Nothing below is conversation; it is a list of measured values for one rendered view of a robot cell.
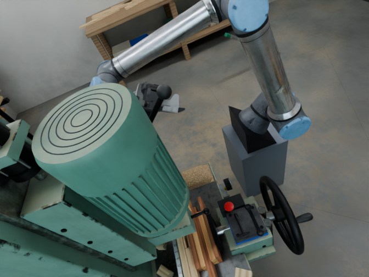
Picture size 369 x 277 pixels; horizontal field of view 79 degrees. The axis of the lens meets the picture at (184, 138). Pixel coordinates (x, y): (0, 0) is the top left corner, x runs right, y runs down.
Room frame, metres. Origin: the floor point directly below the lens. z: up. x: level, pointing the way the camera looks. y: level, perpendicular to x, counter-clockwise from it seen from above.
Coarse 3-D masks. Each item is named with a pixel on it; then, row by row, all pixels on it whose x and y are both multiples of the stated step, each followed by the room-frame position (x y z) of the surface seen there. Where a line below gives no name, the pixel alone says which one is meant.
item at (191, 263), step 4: (184, 240) 0.27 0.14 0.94; (188, 240) 0.27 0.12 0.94; (184, 244) 0.26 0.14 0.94; (192, 256) 0.22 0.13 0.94; (188, 260) 0.21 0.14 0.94; (192, 260) 0.21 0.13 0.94; (192, 264) 0.19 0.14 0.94; (192, 268) 0.18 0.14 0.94; (192, 272) 0.17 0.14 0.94; (196, 272) 0.17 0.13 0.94; (192, 276) 0.16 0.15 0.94; (196, 276) 0.16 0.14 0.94
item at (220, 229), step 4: (208, 216) 0.29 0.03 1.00; (208, 220) 0.28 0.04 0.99; (212, 220) 0.27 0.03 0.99; (212, 224) 0.26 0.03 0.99; (228, 224) 0.25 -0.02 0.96; (212, 228) 0.25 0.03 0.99; (216, 228) 0.26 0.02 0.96; (220, 228) 0.25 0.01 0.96; (224, 228) 0.25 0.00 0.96; (228, 228) 0.24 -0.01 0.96; (212, 232) 0.24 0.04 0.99; (216, 232) 0.23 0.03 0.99; (220, 232) 0.24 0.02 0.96; (216, 236) 0.22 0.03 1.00; (216, 240) 0.21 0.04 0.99; (220, 240) 0.23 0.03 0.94; (216, 244) 0.21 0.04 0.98; (220, 244) 0.21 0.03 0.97; (220, 248) 0.21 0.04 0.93
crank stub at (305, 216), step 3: (306, 213) 0.20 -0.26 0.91; (309, 213) 0.20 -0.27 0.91; (300, 216) 0.20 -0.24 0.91; (303, 216) 0.20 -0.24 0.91; (306, 216) 0.19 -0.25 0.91; (309, 216) 0.19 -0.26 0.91; (312, 216) 0.19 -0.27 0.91; (297, 219) 0.20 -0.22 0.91; (300, 219) 0.19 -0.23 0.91; (303, 219) 0.19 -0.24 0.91; (306, 219) 0.19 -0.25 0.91; (309, 219) 0.18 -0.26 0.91; (300, 222) 0.19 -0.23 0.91; (303, 222) 0.18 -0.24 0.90
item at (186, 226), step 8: (184, 216) 0.29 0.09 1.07; (184, 224) 0.26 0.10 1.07; (192, 224) 0.27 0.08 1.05; (168, 232) 0.26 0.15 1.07; (176, 232) 0.26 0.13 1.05; (184, 232) 0.26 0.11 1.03; (192, 232) 0.26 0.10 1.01; (152, 240) 0.27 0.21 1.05; (160, 240) 0.27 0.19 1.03; (168, 240) 0.26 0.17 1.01
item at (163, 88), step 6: (162, 84) 0.43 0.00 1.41; (156, 90) 0.43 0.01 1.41; (162, 90) 0.41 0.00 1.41; (168, 90) 0.41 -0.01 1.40; (162, 96) 0.41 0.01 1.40; (168, 96) 0.41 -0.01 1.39; (156, 102) 0.42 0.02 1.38; (162, 102) 0.42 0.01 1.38; (156, 108) 0.42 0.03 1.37; (150, 114) 0.43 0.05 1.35; (150, 120) 0.42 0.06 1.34
